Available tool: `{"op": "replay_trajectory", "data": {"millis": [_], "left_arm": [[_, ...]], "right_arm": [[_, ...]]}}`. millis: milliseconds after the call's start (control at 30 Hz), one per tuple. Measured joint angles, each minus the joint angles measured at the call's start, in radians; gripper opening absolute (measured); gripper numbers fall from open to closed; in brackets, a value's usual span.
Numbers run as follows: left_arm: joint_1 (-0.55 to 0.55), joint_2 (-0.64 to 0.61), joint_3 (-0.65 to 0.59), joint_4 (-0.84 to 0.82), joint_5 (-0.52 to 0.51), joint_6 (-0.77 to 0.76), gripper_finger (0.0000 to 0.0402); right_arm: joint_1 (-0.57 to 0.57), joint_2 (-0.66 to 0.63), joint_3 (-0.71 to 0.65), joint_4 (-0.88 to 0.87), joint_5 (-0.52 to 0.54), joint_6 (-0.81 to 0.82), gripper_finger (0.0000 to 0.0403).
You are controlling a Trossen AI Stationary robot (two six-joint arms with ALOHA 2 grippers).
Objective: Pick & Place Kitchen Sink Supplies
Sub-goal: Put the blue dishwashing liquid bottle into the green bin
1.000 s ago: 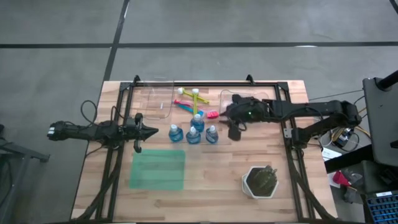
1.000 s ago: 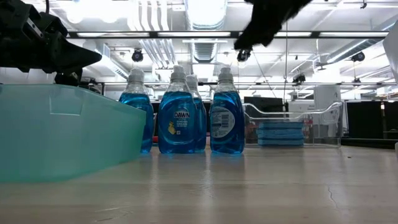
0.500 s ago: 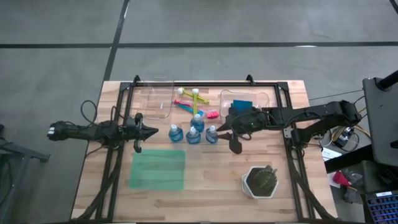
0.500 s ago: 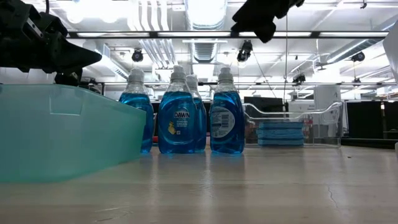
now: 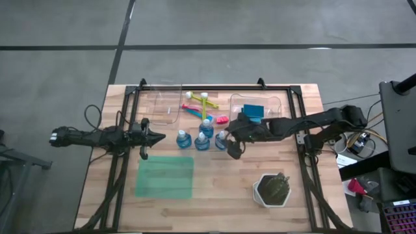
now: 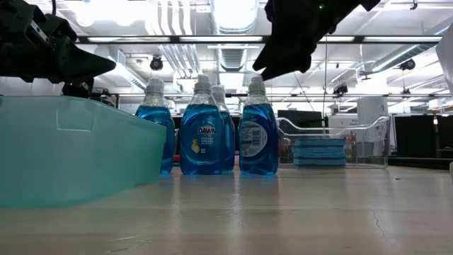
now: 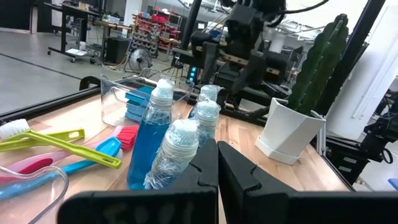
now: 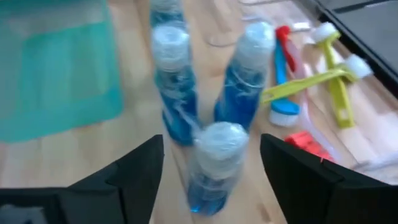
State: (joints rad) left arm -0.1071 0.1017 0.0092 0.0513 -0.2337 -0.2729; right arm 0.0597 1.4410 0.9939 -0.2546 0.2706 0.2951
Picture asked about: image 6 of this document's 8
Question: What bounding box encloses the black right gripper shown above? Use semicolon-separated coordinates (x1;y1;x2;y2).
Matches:
253;0;333;81

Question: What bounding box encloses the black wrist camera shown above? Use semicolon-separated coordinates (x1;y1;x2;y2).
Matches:
311;0;382;26
0;0;78;47

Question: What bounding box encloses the thin hanging cable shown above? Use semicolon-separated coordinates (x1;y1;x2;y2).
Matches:
323;37;329;118

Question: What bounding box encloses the grey horizontal rail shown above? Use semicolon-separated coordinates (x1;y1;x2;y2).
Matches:
116;92;453;98

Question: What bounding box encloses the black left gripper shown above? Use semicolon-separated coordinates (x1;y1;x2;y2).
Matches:
16;35;117;99

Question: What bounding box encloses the clear plastic bin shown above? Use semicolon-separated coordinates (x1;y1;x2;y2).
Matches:
277;115;390;169

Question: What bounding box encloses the teal plastic bin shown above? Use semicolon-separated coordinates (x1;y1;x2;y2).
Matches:
0;95;167;209

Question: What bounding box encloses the blue dish soap bottle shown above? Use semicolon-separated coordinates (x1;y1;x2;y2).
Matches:
134;77;176;176
239;76;280;176
179;74;226;176
211;84;236;174

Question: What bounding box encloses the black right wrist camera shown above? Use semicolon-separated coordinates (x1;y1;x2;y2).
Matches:
311;0;382;26

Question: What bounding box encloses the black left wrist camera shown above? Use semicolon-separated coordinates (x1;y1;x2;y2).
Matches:
0;0;78;47

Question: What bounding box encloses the black monitor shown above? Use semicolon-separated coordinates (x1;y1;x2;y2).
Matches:
277;109;328;129

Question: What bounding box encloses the silver round air duct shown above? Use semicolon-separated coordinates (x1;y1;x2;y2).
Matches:
210;0;260;35

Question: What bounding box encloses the white cabinet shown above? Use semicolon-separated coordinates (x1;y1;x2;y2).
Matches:
356;96;389;157

